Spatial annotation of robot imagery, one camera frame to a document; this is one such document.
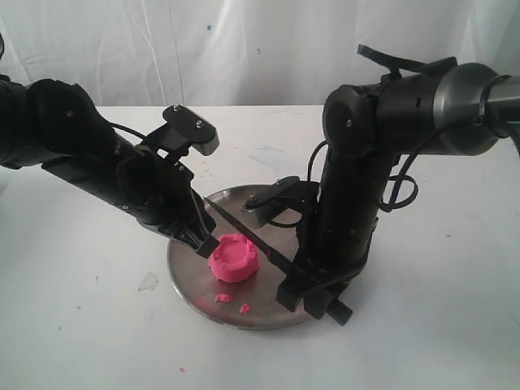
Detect black knife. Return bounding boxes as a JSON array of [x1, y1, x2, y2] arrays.
[[205, 197, 353, 326]]

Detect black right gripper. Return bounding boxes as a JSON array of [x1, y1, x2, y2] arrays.
[[276, 227, 375, 320]]

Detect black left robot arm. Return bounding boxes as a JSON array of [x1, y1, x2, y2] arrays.
[[1, 76, 219, 258]]

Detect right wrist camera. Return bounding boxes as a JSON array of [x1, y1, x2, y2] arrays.
[[240, 175, 319, 228]]

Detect pink dough lump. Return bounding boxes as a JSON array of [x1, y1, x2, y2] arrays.
[[208, 234, 260, 284]]

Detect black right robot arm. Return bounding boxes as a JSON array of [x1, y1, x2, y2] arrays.
[[276, 45, 519, 323]]

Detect pink sand crumb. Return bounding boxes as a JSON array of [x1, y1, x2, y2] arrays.
[[214, 293, 232, 304], [239, 303, 250, 314]]

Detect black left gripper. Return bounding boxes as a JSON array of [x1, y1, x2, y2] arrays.
[[115, 152, 219, 258]]

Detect white backdrop cloth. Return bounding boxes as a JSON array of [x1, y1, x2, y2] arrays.
[[1, 1, 519, 106]]

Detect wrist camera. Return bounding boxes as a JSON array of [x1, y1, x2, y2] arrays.
[[240, 175, 319, 228], [141, 105, 220, 156]]

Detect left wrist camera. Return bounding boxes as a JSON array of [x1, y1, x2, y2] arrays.
[[141, 105, 220, 156]]

